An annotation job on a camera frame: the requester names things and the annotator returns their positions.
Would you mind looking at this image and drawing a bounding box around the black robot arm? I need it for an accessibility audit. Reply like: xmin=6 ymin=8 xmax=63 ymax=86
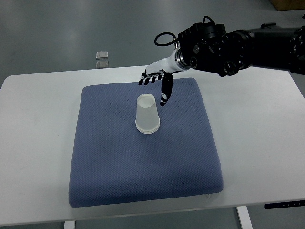
xmin=139 ymin=20 xmax=305 ymax=106

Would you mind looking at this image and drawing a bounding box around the upper silver floor plate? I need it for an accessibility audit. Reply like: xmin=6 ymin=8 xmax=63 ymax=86
xmin=96 ymin=51 xmax=109 ymax=60

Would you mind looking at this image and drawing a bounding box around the brown cardboard box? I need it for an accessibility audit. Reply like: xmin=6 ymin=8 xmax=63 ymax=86
xmin=270 ymin=0 xmax=305 ymax=11

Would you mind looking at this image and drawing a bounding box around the right white table leg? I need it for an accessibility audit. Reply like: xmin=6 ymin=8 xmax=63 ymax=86
xmin=236 ymin=206 xmax=253 ymax=229

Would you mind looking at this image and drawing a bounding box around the blue textured cushion mat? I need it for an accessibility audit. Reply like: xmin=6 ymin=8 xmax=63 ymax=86
xmin=69 ymin=78 xmax=224 ymax=208

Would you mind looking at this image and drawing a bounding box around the white paper cup on mat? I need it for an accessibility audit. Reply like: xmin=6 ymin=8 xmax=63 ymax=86
xmin=136 ymin=124 xmax=160 ymax=134

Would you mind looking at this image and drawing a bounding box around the lower silver floor plate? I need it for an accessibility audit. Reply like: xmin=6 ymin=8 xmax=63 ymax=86
xmin=96 ymin=60 xmax=109 ymax=69

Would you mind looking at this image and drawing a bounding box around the black table control panel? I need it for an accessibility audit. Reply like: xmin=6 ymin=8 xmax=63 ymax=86
xmin=264 ymin=200 xmax=305 ymax=209

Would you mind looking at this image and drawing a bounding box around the silver floor plate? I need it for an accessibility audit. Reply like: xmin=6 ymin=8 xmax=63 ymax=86
xmin=96 ymin=60 xmax=109 ymax=69
xmin=96 ymin=51 xmax=109 ymax=60

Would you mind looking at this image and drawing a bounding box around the left white table leg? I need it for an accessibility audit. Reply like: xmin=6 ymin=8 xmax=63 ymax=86
xmin=63 ymin=221 xmax=76 ymax=229

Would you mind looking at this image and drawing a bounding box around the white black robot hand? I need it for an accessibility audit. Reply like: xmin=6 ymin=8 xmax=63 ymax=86
xmin=138 ymin=49 xmax=191 ymax=106

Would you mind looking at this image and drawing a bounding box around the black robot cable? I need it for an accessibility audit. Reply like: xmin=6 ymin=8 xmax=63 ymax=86
xmin=154 ymin=15 xmax=215 ymax=48

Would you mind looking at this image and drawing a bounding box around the white table leg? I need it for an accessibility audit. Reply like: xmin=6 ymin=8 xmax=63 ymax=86
xmin=236 ymin=206 xmax=253 ymax=229
xmin=63 ymin=221 xmax=76 ymax=229

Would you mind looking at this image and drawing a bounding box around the white paper cup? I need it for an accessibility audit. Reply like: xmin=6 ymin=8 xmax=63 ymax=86
xmin=135 ymin=94 xmax=160 ymax=129
xmin=136 ymin=124 xmax=160 ymax=134

